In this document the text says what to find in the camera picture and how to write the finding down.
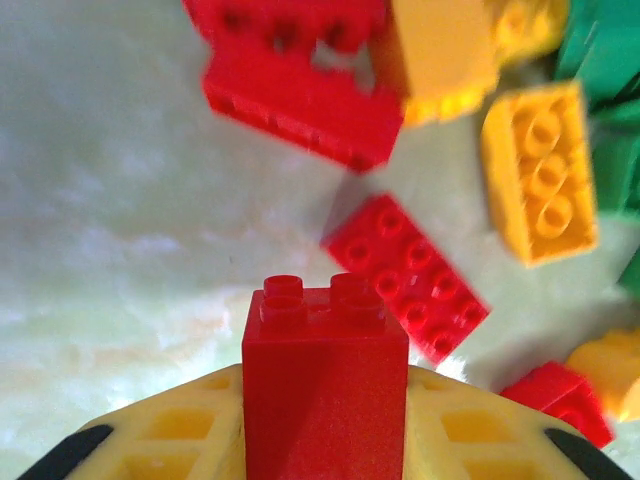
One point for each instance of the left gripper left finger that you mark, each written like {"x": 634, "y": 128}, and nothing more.
{"x": 165, "y": 435}

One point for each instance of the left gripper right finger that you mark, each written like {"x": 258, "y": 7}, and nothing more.
{"x": 475, "y": 435}

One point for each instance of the small red lego brick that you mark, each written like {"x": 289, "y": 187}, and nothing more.
{"x": 555, "y": 400}

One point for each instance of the rounded yellow lego brick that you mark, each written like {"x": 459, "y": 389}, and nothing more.
{"x": 610, "y": 370}

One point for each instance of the tall red lego brick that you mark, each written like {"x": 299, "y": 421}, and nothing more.
{"x": 325, "y": 390}

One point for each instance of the red lego plate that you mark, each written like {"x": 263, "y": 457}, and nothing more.
{"x": 405, "y": 280}

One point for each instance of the green lego brick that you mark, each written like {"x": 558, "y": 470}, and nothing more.
{"x": 620, "y": 160}
{"x": 632, "y": 275}
{"x": 600, "y": 50}

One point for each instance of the yellow two-by-four lego brick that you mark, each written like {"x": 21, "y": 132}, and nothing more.
{"x": 545, "y": 165}

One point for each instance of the large red lego brick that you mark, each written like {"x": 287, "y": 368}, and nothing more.
{"x": 300, "y": 100}

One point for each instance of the large yellow lego brick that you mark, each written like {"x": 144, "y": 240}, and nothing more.
{"x": 440, "y": 55}

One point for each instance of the small yellow lego brick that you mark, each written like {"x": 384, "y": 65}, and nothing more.
{"x": 530, "y": 25}

